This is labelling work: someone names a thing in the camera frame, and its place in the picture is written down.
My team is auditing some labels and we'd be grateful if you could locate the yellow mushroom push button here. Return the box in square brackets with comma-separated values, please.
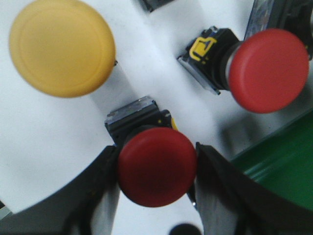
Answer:
[9, 0, 116, 97]

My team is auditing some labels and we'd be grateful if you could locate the black block at top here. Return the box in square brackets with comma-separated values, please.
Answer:
[142, 0, 173, 12]

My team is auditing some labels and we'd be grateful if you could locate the red mushroom push button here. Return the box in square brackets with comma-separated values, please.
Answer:
[178, 27, 309, 114]
[105, 96, 198, 208]

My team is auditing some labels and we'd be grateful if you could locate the black round object at bottom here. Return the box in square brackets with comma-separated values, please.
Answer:
[169, 223, 201, 235]

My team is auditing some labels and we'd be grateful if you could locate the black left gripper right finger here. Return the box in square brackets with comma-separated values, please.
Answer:
[195, 143, 313, 235]

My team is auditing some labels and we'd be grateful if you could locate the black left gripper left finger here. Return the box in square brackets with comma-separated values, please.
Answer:
[0, 146, 116, 235]

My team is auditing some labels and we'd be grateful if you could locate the green conveyor belt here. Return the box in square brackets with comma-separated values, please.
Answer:
[232, 113, 313, 210]

